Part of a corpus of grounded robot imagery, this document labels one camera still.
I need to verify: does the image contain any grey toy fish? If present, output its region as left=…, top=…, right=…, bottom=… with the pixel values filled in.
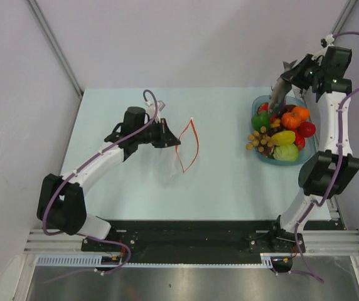
left=267, top=77, right=292, bottom=118

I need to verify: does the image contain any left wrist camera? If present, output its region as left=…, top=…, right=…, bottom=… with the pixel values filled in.
left=145, top=100, right=166, bottom=124

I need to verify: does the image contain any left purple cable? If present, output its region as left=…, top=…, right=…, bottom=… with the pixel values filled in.
left=41, top=90, right=160, bottom=283

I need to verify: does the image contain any yellow starfruit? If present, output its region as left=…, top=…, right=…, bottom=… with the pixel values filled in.
left=271, top=130, right=296, bottom=146

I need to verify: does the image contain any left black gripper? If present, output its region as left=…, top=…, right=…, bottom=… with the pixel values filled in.
left=135, top=118, right=180, bottom=149

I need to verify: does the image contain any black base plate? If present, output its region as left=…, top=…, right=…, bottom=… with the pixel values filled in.
left=82, top=220, right=305, bottom=265

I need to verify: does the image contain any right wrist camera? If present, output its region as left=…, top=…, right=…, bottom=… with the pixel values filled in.
left=320, top=34, right=335, bottom=48

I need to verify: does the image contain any clear zip bag orange zipper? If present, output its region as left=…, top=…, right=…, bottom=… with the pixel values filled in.
left=156, top=117, right=200, bottom=187

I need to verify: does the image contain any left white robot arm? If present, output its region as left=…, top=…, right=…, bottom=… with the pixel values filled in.
left=36, top=107, right=181, bottom=251

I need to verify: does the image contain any red tomato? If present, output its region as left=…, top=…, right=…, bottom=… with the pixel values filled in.
left=297, top=121, right=316, bottom=138

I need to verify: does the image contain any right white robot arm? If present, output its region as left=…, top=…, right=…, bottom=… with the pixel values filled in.
left=268, top=46, right=359, bottom=251

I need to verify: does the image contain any green cabbage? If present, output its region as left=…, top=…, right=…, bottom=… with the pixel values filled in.
left=273, top=144, right=299, bottom=162

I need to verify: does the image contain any blue plastic bowl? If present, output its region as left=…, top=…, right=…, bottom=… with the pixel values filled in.
left=251, top=95, right=316, bottom=166

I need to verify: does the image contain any orange pumpkin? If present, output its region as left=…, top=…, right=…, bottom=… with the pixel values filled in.
left=281, top=106, right=310, bottom=129

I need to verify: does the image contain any aluminium frame rail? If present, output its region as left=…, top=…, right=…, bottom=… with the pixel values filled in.
left=24, top=230, right=359, bottom=256

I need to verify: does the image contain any green bell pepper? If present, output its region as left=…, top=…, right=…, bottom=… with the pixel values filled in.
left=251, top=111, right=270, bottom=132

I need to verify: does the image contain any white cable duct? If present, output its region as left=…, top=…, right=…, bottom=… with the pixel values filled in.
left=36, top=252, right=293, bottom=269

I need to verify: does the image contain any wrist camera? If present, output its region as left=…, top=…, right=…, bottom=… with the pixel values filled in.
left=145, top=100, right=166, bottom=124
left=320, top=34, right=335, bottom=48

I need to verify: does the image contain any red bell pepper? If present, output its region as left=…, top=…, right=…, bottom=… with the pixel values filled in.
left=257, top=102, right=269, bottom=114

